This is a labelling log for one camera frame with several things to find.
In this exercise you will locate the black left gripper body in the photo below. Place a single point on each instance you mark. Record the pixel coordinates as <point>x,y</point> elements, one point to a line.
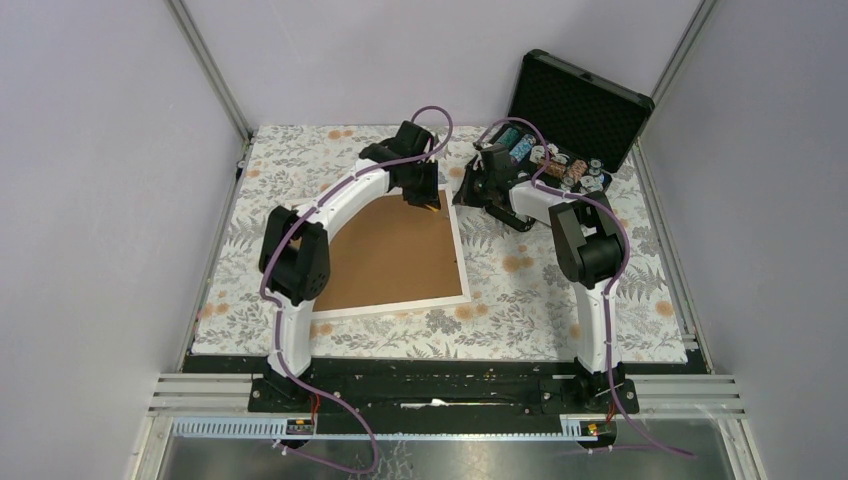
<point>425,174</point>

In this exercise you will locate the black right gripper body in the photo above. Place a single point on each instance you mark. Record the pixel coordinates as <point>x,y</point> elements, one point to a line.
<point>488,186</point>

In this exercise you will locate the white picture frame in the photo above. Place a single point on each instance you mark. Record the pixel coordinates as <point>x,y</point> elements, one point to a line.
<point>392,258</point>

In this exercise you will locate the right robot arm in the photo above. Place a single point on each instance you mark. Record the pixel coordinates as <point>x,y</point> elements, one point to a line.
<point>590,245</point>

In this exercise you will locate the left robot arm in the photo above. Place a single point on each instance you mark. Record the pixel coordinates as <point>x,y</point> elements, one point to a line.
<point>295,257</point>

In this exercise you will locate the black poker chip case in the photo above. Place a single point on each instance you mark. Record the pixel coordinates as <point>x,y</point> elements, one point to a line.
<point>588,123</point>

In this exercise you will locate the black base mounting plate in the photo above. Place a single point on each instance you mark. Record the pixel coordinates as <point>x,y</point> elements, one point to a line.
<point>439,397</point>

